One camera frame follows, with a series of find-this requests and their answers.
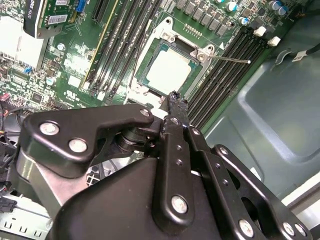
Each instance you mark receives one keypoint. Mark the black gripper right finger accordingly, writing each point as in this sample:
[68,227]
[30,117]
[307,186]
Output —
[217,170]

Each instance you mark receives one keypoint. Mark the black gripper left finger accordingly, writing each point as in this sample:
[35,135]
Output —
[75,125]

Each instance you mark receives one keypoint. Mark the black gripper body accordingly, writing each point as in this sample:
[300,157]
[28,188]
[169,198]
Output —
[112,205]

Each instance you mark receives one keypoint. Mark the metal socket cover frame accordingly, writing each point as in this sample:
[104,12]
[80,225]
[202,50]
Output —
[146,95]

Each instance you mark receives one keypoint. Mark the thin metal locking lever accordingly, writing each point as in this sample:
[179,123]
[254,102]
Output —
[232,59]
[138,56]

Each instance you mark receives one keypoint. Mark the silver cpu chip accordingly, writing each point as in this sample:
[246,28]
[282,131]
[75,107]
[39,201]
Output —
[170,70]

